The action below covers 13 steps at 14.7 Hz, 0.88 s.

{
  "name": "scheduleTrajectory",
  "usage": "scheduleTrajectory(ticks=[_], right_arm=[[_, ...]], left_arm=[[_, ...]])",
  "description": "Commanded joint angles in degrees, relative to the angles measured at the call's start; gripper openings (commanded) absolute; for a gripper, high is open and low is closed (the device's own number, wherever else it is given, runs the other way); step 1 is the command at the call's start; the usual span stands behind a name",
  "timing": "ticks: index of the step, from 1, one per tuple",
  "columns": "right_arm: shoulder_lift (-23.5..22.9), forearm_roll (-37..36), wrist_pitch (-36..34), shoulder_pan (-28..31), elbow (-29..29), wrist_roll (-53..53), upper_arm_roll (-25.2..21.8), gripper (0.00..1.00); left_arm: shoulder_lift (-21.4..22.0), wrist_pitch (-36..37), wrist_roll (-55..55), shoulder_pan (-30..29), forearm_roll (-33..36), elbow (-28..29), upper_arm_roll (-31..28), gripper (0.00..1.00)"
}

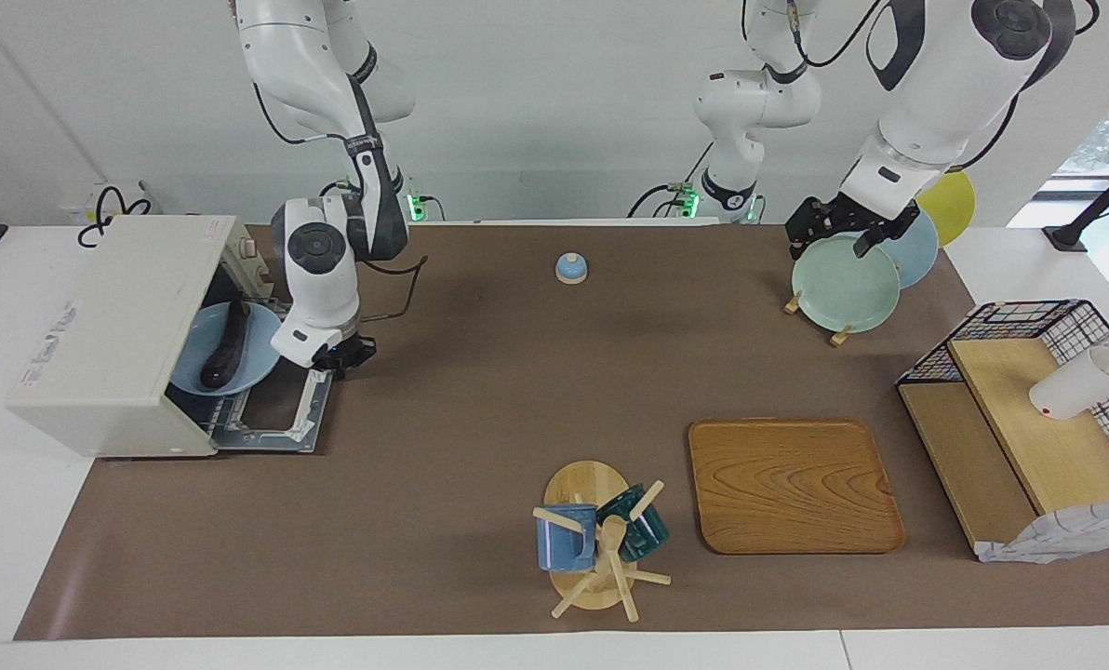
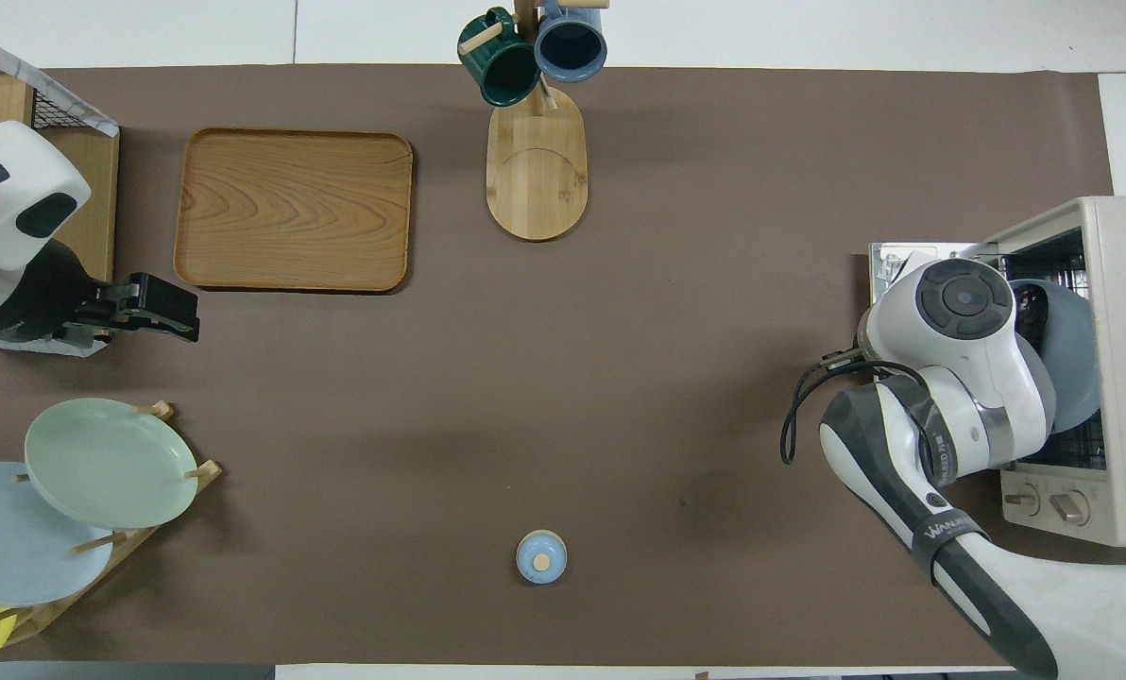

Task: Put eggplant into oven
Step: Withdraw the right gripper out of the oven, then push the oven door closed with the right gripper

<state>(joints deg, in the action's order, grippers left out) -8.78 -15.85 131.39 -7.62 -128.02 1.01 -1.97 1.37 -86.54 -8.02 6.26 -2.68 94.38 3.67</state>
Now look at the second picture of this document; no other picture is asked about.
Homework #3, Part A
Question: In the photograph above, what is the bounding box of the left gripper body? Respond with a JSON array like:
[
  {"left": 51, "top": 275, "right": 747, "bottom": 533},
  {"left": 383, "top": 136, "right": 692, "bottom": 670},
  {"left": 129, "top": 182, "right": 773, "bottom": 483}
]
[{"left": 0, "top": 239, "right": 115, "bottom": 347}]

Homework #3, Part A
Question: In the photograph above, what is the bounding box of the dark purple eggplant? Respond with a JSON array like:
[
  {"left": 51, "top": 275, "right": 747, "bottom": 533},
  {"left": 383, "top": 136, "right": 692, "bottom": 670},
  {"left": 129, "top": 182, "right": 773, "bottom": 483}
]
[{"left": 1013, "top": 284, "right": 1051, "bottom": 345}]

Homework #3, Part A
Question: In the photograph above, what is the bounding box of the pale green plate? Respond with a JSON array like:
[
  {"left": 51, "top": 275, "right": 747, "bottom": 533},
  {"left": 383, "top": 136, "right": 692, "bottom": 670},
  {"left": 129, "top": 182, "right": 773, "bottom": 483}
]
[{"left": 24, "top": 398, "right": 199, "bottom": 531}]

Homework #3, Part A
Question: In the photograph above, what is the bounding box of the light blue plate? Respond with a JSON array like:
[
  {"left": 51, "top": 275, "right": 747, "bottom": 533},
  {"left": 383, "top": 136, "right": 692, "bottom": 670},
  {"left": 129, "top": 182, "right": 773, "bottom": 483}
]
[{"left": 0, "top": 461, "right": 116, "bottom": 608}]

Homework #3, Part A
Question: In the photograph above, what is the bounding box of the wooden plate rack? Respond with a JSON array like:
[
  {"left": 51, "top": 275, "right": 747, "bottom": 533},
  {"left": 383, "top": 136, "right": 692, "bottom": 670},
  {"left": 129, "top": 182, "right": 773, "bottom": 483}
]
[{"left": 0, "top": 400, "right": 223, "bottom": 649}]

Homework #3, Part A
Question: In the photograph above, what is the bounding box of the wooden tray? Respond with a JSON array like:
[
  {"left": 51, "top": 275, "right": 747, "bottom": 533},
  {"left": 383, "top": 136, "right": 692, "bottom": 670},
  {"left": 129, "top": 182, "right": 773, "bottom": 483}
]
[{"left": 173, "top": 127, "right": 415, "bottom": 295}]

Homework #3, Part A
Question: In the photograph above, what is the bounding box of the wooden mug stand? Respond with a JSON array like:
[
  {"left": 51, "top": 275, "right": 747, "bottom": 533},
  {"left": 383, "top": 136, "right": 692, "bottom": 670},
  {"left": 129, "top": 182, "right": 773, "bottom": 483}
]
[{"left": 459, "top": 0, "right": 612, "bottom": 243}]

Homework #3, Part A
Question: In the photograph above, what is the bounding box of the dark green mug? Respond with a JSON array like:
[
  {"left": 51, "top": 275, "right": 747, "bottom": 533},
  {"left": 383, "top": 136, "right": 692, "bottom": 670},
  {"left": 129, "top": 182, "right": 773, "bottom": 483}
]
[{"left": 457, "top": 8, "right": 543, "bottom": 108}]

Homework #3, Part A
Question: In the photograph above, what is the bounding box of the small blue lidded jar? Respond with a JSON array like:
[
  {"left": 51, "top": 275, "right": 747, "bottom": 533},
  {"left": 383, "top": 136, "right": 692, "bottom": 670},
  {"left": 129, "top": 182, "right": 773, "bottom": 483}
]
[{"left": 515, "top": 529, "right": 569, "bottom": 586}]

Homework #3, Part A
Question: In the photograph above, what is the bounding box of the blue mug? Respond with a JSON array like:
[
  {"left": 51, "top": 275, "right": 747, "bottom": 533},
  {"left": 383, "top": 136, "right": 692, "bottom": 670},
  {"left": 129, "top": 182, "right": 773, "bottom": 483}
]
[{"left": 533, "top": 0, "right": 609, "bottom": 84}]

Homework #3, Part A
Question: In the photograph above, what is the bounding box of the grey plate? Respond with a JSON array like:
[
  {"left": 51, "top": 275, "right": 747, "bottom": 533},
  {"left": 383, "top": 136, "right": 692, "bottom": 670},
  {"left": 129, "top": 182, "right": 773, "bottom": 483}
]
[{"left": 1005, "top": 278, "right": 1103, "bottom": 436}]

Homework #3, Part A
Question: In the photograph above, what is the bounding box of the wire mesh basket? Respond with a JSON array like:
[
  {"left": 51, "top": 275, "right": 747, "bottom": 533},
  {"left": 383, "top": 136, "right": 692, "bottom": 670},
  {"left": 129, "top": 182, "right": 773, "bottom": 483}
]
[{"left": 0, "top": 21, "right": 120, "bottom": 139}]

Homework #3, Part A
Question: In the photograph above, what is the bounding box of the black cable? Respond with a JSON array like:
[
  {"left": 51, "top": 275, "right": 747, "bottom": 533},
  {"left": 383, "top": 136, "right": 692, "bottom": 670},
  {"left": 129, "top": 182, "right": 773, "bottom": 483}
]
[{"left": 779, "top": 348, "right": 934, "bottom": 467}]

